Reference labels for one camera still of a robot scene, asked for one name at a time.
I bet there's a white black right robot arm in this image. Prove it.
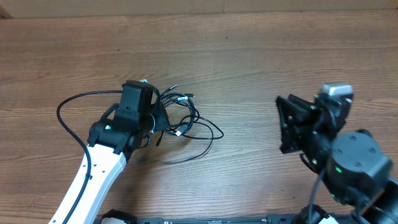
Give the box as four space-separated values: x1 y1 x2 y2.
275 93 397 223

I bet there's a short black usb cable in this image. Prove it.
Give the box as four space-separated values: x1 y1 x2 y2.
161 114 224 165

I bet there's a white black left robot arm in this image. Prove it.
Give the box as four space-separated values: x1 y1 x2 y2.
49 80 165 224

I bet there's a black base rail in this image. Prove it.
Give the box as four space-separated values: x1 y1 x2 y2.
93 208 355 224

